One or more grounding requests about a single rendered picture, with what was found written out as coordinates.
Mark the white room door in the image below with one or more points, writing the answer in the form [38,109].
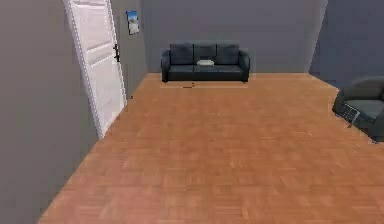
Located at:
[98,66]

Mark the dark grey armchair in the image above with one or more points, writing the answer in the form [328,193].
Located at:
[365,105]

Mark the dark blue sofa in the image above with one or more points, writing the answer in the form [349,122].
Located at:
[205,70]

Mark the white pillow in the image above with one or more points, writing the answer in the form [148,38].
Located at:
[205,62]

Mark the blue framed wall picture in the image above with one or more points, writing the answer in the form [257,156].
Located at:
[133,22]

